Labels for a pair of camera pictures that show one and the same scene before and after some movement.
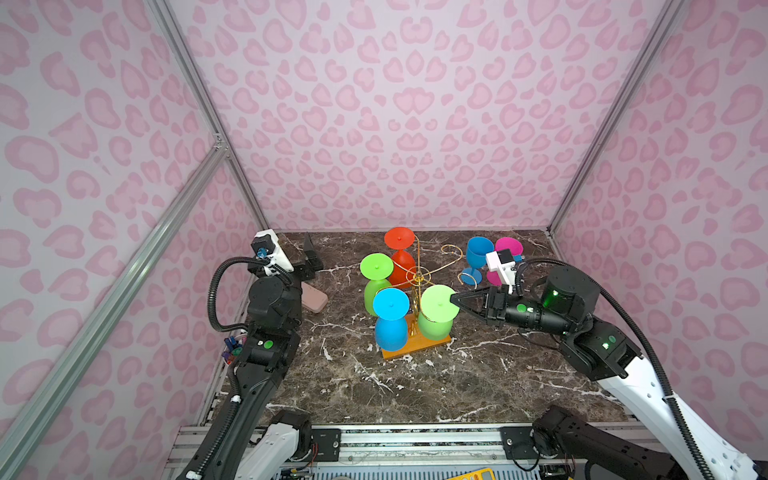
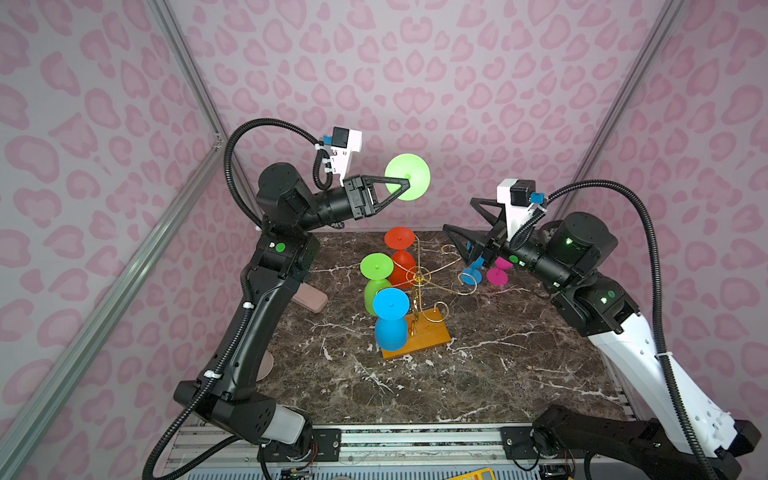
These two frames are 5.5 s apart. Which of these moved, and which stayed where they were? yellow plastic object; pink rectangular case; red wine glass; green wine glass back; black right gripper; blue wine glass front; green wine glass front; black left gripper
Moved: green wine glass front; black left gripper; black right gripper
Stayed: yellow plastic object; red wine glass; pink rectangular case; green wine glass back; blue wine glass front
